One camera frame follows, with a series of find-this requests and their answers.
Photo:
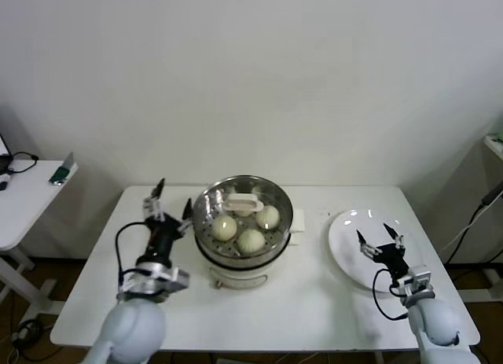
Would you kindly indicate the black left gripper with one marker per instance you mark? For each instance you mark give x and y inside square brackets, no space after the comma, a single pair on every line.
[161,238]

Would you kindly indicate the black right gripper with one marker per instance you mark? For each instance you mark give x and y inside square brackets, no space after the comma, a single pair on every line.
[391,258]

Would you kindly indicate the white steamed baozi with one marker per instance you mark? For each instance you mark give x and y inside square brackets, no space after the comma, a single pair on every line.
[243,213]
[225,228]
[251,242]
[268,218]

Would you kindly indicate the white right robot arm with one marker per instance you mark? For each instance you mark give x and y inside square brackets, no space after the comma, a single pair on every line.
[436,324]

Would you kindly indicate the steel perforated steamer basket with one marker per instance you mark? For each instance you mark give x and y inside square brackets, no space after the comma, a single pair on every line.
[239,261]

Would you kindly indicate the white round plate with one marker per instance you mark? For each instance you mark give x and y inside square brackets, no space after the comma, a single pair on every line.
[346,238]

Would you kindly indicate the green grey flat tool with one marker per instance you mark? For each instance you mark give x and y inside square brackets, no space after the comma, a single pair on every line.
[61,175]

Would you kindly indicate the small black desk item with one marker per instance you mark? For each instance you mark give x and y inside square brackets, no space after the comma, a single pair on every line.
[3,185]

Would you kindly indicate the black laptop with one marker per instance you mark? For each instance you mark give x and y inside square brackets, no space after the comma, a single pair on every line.
[3,144]

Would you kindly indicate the white floor power strip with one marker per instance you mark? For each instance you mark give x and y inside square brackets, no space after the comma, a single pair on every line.
[23,332]

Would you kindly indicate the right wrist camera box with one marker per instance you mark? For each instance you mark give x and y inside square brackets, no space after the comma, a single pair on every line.
[418,279]

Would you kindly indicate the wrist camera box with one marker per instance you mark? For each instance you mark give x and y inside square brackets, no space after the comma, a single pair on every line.
[157,281]
[418,279]

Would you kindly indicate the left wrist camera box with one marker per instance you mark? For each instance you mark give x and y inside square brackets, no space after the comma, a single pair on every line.
[157,281]

